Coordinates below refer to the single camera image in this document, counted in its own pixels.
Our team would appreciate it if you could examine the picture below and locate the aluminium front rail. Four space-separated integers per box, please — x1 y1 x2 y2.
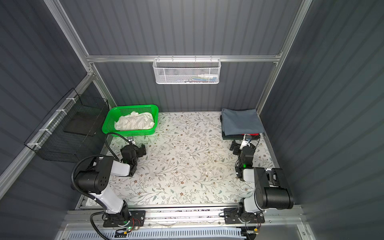
60 204 308 231

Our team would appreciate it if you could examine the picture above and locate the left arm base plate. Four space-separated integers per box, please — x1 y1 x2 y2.
102 211 146 228

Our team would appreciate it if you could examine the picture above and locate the white vented cable duct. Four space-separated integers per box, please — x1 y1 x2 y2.
67 227 245 240

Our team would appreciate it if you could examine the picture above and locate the white wire mesh basket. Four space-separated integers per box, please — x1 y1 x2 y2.
153 59 222 85

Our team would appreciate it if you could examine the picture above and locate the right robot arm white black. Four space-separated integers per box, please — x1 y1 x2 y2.
224 141 294 225

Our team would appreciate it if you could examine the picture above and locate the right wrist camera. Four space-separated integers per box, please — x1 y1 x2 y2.
243 135 253 145

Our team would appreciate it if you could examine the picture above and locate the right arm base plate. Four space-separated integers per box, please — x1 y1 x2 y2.
224 208 265 225

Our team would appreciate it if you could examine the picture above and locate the green plastic basket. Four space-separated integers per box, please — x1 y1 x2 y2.
102 105 159 137

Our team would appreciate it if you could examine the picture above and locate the floral table mat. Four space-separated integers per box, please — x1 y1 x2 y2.
109 112 254 206

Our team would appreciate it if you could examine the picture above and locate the white printed t-shirt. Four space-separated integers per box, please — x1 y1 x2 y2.
115 111 155 131

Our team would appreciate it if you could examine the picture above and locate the black corrugated cable hose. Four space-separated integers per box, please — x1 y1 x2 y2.
70 131 133 240

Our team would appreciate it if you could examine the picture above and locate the white bottle in basket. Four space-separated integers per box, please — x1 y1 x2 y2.
198 74 219 79

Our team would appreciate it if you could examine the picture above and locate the grey folded t-shirt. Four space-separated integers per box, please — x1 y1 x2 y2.
222 109 265 136

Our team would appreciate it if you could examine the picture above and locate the black wire side basket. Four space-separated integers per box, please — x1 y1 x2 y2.
24 89 109 163

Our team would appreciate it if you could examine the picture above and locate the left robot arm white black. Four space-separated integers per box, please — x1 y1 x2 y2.
71 144 147 228

